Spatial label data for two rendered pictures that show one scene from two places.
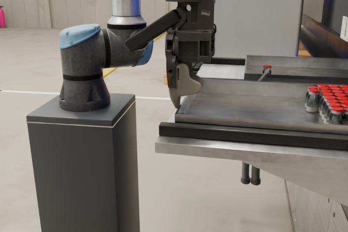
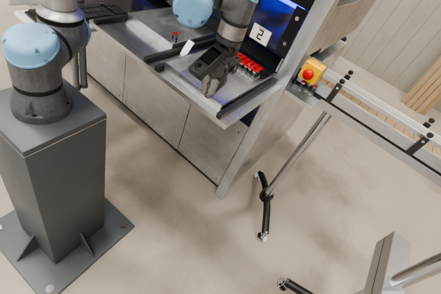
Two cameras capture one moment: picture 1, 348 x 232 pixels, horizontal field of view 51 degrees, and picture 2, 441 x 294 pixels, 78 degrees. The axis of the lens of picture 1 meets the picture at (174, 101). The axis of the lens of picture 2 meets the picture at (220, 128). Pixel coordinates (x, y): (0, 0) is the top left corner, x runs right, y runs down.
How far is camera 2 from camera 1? 0.86 m
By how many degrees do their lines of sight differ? 70
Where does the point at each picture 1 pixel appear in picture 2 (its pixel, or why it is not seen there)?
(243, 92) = (187, 62)
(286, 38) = not seen: outside the picture
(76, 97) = (58, 107)
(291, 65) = (154, 15)
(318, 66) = (167, 13)
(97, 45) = (63, 52)
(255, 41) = not seen: outside the picture
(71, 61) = (46, 78)
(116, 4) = (62, 0)
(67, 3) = not seen: outside the picture
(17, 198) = not seen: outside the picture
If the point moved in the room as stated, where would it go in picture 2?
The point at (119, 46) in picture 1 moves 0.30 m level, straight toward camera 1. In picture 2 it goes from (75, 44) to (171, 88)
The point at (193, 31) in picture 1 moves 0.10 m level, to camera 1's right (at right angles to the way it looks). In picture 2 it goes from (232, 58) to (245, 48)
